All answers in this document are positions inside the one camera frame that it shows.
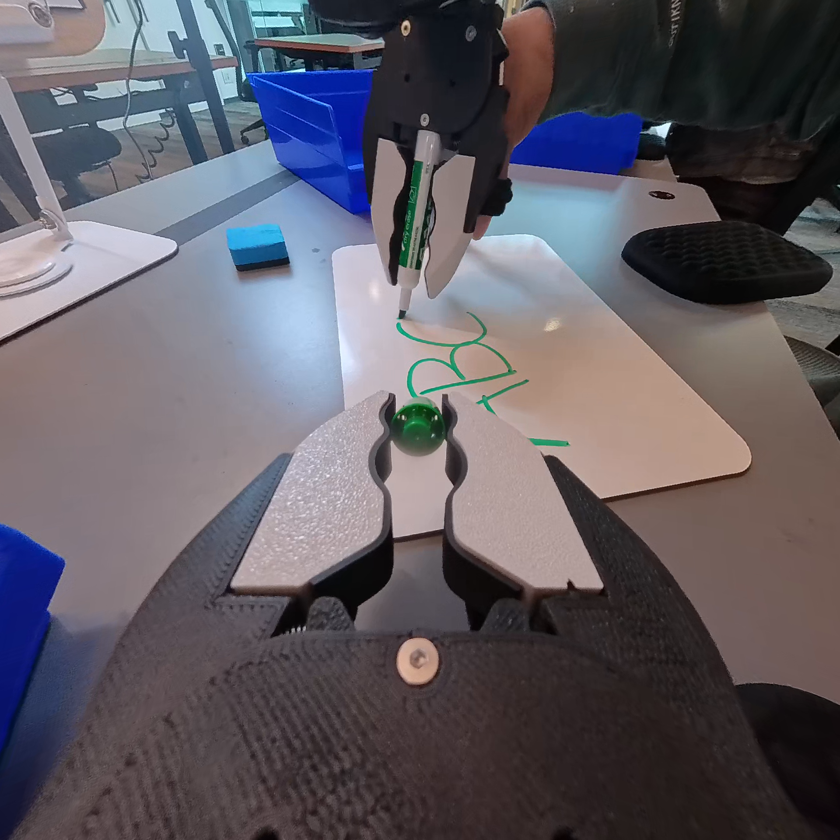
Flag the blue whiteboard eraser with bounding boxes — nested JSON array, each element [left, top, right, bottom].
[[226, 223, 291, 273]]

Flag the blue plastic bin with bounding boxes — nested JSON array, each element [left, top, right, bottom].
[[511, 112, 643, 177], [0, 524, 65, 756], [248, 69, 376, 215]]

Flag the grey mesh chair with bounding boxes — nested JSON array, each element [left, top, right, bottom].
[[784, 336, 840, 427]]

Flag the green marker cap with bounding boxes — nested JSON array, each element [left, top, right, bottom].
[[390, 395, 447, 458]]

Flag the black metal pole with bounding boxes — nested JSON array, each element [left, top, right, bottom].
[[174, 0, 236, 155]]

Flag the wooden background desk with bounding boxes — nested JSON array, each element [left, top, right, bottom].
[[0, 49, 238, 165], [255, 34, 385, 70]]

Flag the white stand with base plate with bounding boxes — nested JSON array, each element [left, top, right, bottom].
[[0, 75, 179, 342]]

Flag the person's dark trousers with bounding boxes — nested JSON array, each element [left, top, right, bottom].
[[640, 121, 840, 234]]

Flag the black office chair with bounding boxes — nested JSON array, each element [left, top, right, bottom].
[[33, 125, 123, 204]]

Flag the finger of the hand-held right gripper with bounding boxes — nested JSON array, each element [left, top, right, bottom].
[[423, 153, 477, 301], [370, 138, 421, 286]]

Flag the green dry erase marker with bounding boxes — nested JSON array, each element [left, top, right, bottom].
[[395, 130, 442, 320]]

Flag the person's right forearm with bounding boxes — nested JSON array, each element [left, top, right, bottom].
[[521, 0, 840, 185]]

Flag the black textured pad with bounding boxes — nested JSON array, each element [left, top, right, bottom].
[[735, 682, 840, 840]]

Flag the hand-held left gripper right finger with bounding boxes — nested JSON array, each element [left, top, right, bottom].
[[444, 392, 605, 599]]

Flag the black honeycomb pad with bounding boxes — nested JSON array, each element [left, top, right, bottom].
[[621, 220, 834, 305]]

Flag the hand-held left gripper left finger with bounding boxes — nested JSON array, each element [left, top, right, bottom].
[[231, 392, 396, 601]]

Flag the white whiteboard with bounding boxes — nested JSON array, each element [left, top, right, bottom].
[[331, 234, 752, 540]]

